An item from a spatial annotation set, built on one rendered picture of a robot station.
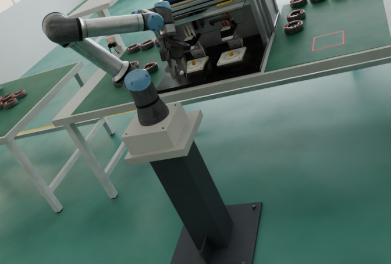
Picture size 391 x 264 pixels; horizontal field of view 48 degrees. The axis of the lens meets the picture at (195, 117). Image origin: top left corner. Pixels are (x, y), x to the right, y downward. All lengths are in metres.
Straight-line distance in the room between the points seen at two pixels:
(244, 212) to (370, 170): 0.75
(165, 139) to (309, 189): 1.01
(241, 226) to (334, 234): 0.51
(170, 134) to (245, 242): 0.80
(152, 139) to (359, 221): 1.12
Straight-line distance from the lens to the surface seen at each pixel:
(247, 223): 2.52
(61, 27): 1.85
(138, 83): 1.93
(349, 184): 2.58
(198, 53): 2.72
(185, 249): 2.56
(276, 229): 2.45
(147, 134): 1.96
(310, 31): 2.57
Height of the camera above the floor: 1.72
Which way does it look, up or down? 28 degrees down
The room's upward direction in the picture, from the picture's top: 25 degrees counter-clockwise
